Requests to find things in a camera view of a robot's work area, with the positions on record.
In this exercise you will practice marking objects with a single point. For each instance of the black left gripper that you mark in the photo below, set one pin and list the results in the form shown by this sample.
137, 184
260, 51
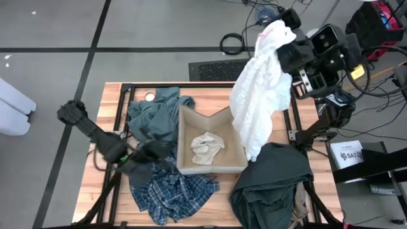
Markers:
143, 159

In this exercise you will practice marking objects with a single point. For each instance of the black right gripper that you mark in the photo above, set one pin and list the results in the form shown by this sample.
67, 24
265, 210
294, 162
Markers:
294, 57

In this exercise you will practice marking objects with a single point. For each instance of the teal grey shirt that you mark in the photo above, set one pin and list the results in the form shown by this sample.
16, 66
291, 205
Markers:
152, 117

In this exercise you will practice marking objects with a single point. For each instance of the blue plaid shirt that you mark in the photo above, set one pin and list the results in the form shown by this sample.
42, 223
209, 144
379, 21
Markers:
171, 194

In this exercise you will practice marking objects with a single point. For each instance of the small cream garment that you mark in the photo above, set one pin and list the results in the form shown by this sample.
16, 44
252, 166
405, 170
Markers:
206, 148

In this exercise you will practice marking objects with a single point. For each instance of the white knit garment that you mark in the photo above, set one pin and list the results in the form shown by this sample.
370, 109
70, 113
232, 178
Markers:
257, 95

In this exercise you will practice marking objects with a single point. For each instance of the beige fabric storage box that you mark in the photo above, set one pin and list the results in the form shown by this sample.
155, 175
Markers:
229, 152

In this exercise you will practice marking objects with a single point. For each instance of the dark green garment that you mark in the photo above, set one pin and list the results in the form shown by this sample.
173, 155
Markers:
270, 184

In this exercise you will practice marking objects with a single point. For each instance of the tan garment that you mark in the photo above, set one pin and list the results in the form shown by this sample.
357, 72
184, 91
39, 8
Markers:
300, 203

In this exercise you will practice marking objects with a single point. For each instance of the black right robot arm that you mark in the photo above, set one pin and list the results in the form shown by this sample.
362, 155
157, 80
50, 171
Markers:
330, 114

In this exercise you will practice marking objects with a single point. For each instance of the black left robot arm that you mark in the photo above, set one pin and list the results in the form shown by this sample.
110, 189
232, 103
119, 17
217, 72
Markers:
95, 133

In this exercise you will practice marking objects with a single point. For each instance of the black and red case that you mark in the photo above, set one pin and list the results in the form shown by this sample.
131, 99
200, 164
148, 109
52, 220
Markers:
369, 28

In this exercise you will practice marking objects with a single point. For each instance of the dark grey box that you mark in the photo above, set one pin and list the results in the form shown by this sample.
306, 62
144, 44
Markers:
401, 78

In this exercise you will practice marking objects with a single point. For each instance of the white foam block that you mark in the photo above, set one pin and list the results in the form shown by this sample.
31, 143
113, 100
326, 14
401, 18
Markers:
14, 108

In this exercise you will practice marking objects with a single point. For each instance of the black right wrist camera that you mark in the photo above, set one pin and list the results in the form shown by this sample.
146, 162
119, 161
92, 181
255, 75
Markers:
324, 39

